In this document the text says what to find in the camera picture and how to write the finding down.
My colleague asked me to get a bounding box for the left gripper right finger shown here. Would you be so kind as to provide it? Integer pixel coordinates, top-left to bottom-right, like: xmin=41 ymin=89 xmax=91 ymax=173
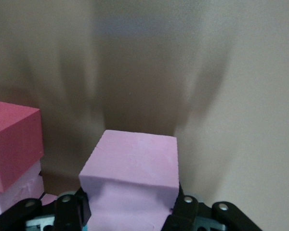
xmin=162 ymin=182 xmax=263 ymax=231

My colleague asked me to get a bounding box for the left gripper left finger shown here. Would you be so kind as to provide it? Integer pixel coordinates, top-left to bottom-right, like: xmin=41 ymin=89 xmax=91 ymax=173
xmin=0 ymin=187 xmax=92 ymax=231

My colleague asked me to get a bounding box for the pink foam cube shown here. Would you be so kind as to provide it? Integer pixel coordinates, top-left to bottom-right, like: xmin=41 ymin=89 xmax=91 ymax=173
xmin=79 ymin=129 xmax=179 ymax=231
xmin=0 ymin=158 xmax=45 ymax=221
xmin=41 ymin=193 xmax=60 ymax=206

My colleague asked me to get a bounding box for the red foam cube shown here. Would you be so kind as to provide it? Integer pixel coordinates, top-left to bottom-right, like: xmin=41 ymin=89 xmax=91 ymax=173
xmin=0 ymin=100 xmax=44 ymax=193

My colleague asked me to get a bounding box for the brown table mat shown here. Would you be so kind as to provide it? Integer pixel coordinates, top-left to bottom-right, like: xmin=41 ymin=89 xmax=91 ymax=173
xmin=0 ymin=0 xmax=289 ymax=231

